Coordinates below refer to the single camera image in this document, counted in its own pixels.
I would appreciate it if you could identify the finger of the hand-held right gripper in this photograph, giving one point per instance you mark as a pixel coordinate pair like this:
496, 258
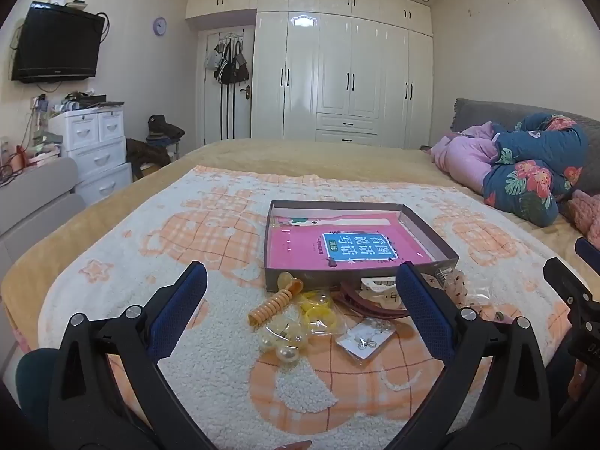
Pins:
588, 249
565, 283

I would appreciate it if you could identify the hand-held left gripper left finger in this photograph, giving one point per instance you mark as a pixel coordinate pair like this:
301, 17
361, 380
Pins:
180, 309

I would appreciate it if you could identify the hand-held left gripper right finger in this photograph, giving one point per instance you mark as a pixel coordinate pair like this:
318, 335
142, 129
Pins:
424, 314

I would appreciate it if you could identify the beige dotted scrunchie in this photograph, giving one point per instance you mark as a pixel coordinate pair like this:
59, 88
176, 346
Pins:
452, 288

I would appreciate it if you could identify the clear earring card packet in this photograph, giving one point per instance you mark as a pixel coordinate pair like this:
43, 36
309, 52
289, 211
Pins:
365, 341

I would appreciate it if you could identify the shallow brown cardboard box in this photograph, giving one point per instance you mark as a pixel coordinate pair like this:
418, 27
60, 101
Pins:
361, 267

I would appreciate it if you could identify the pink knitted cloth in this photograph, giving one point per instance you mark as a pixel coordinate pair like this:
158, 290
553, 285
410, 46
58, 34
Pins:
586, 211

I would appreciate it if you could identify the white card with hair clip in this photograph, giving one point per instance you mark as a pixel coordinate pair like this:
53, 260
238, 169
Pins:
377, 288

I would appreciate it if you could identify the orange and white printed blanket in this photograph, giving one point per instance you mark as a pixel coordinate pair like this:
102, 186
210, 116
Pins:
211, 225

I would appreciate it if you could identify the blue floral quilt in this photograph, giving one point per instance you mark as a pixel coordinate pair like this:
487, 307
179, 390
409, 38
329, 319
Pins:
534, 168

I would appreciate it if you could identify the pink book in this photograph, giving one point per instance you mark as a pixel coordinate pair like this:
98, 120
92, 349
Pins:
300, 248

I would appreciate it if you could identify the pink quilt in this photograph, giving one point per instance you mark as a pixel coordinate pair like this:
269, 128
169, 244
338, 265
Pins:
464, 159

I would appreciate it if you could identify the brown jacket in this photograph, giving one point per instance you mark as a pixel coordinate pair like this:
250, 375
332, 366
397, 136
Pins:
145, 154

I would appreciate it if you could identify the dark teal cloth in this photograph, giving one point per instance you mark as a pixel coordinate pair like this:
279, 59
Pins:
35, 384

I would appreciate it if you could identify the grey headboard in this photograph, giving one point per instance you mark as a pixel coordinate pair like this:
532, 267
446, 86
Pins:
473, 112

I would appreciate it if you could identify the white plastic drawer cabinet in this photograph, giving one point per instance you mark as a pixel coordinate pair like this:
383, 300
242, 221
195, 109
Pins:
98, 150

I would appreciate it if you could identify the pile of dark clothes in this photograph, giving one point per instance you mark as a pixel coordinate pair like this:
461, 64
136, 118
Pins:
164, 129

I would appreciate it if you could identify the grey chair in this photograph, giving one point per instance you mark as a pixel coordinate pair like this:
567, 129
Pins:
37, 197

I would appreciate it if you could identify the bed with yellow sheet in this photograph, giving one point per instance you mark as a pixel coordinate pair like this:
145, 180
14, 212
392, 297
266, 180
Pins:
328, 157

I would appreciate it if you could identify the white door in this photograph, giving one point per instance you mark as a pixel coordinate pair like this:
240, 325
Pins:
234, 112

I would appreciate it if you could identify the clutter on drawer cabinet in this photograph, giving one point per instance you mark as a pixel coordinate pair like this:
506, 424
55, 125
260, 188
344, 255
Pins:
86, 101

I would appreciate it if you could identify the bags hanging on door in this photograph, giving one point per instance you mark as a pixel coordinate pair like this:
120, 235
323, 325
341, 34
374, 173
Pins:
229, 65

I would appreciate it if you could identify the white wardrobe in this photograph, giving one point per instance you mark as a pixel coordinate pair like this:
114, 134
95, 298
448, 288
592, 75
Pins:
337, 70

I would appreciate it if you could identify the purple wall clock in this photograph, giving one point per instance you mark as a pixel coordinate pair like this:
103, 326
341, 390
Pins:
160, 26

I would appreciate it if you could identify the black wall television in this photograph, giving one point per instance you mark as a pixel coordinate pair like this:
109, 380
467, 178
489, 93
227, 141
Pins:
56, 44

